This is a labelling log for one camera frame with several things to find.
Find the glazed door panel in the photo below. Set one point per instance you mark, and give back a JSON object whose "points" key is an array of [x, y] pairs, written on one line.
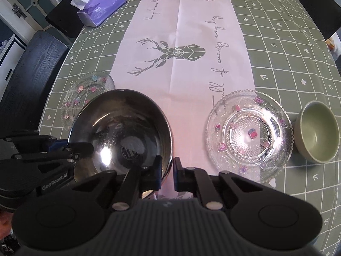
{"points": [[24, 2]]}

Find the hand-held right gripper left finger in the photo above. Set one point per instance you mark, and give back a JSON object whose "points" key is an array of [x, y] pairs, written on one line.
{"points": [[158, 172]]}

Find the white cabinet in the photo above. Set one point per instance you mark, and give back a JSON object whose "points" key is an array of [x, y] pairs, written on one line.
{"points": [[9, 56]]}

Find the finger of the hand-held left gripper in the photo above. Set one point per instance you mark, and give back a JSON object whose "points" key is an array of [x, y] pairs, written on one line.
{"points": [[57, 144], [81, 148]]}

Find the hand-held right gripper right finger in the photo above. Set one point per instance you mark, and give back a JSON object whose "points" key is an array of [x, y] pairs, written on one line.
{"points": [[177, 176]]}

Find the black chair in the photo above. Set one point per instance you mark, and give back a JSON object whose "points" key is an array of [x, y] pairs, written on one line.
{"points": [[317, 2], [66, 13], [29, 80]]}

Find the purple tissue pack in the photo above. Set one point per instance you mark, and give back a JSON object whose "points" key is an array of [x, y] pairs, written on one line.
{"points": [[104, 2]]}

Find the green ceramic bowl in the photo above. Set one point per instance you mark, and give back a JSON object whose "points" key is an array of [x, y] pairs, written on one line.
{"points": [[318, 130]]}

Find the white deer print table runner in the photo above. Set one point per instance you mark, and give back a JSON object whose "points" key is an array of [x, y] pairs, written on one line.
{"points": [[191, 18]]}

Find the glass plate with centre flower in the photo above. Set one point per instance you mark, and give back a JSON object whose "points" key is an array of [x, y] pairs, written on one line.
{"points": [[250, 138]]}

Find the green checked tablecloth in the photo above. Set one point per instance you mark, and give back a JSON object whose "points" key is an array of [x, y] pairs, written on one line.
{"points": [[277, 58]]}

